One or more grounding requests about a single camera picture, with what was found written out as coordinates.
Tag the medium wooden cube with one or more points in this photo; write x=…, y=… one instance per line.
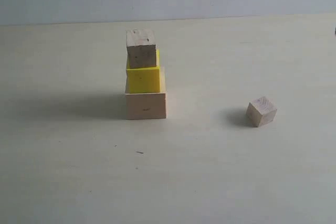
x=141, y=48

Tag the yellow cube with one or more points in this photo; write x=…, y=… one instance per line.
x=144, y=80

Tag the large wooden cube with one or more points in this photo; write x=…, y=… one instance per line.
x=142, y=106

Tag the small wooden cube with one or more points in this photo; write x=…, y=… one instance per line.
x=261, y=111

